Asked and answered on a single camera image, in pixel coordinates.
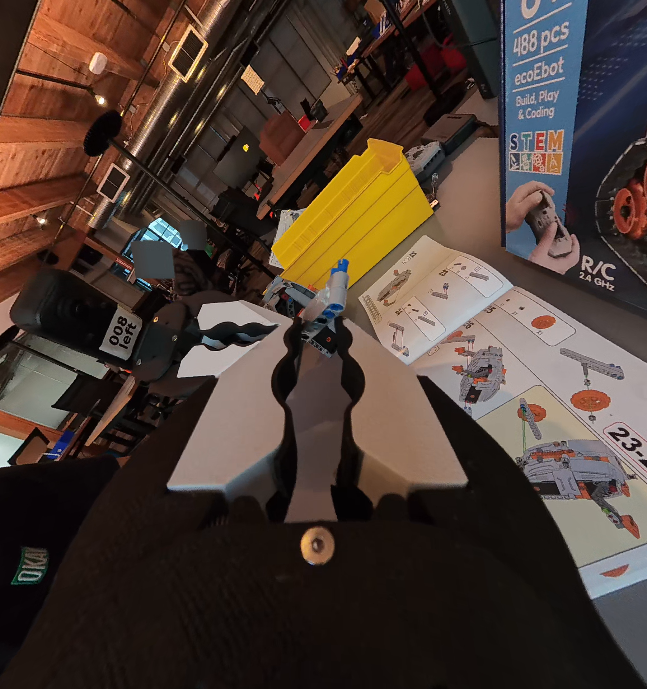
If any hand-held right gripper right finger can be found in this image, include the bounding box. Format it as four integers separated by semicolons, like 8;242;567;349
331;318;468;521

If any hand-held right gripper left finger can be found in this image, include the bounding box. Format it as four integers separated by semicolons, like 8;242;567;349
166;318;304;521

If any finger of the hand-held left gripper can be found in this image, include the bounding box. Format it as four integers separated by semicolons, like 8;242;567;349
194;299;294;337
176;333;276;380

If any grey orange brick model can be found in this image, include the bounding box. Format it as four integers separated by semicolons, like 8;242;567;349
263;276;351;360

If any grey beam with blue pins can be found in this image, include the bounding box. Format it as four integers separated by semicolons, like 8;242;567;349
302;258;352;345

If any yellow plastic bin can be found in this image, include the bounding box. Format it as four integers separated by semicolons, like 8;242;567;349
271;137;434;294

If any printed paper leaflet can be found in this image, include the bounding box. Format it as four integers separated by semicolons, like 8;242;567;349
269;209;308;267

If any open instruction booklet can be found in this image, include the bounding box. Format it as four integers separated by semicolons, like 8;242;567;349
358;235;647;598

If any black monitor screen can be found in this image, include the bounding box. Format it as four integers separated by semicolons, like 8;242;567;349
211;126;262;189

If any long grey table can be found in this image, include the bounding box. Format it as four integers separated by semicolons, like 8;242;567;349
256;94;364;219

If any brown cardboard box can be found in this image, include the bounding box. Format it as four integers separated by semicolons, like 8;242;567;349
259;112;305;162

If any black garment with green patch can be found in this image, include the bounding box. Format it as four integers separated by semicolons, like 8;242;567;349
0;456;122;689

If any grey battery module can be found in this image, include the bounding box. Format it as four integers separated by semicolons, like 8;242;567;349
404;141;445;175

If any dark glossy panel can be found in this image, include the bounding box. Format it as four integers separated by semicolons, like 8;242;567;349
0;0;39;168

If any dark flat box device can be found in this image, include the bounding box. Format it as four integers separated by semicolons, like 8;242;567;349
426;113;477;157

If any red storage bin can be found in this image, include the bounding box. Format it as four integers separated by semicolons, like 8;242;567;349
439;40;469;73
407;62;442;92

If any black pole stand round base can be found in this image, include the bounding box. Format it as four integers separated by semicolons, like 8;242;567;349
383;0;467;125

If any blue robot kit box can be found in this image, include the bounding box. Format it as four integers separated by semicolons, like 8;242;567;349
498;0;647;315

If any dark teal flat box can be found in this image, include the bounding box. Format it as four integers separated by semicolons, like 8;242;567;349
442;0;502;100

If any silver ceiling duct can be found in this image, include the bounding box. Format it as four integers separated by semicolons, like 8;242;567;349
60;0;270;232

